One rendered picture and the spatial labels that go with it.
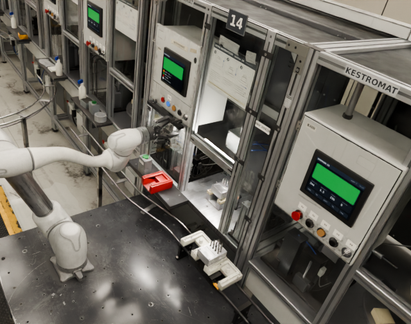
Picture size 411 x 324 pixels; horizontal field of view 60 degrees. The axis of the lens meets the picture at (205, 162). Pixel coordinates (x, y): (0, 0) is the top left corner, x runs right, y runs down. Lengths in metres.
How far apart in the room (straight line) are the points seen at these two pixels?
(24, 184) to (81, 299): 0.64
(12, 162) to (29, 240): 0.82
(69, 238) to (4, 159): 0.56
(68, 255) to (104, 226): 0.44
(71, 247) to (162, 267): 0.53
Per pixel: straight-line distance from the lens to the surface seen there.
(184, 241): 2.03
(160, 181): 2.30
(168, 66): 2.10
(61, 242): 1.97
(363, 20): 2.23
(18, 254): 2.28
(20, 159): 1.62
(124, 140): 1.80
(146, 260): 2.19
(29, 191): 1.93
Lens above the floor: 2.34
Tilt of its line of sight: 33 degrees down
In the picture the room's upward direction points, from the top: 11 degrees clockwise
